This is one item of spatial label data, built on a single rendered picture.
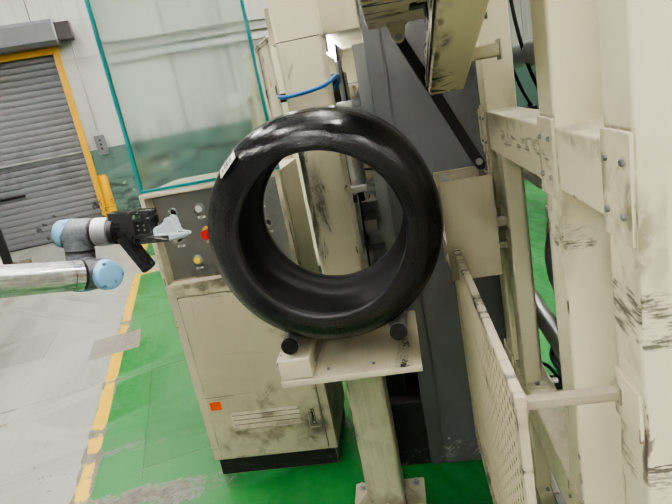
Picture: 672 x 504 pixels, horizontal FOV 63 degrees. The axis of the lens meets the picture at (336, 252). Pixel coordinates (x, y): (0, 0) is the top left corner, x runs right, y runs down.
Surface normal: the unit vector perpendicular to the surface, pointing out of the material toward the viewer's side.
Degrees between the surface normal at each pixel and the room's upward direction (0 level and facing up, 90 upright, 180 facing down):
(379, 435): 90
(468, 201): 90
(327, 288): 80
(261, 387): 89
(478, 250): 90
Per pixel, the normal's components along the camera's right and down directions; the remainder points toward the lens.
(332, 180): -0.09, 0.29
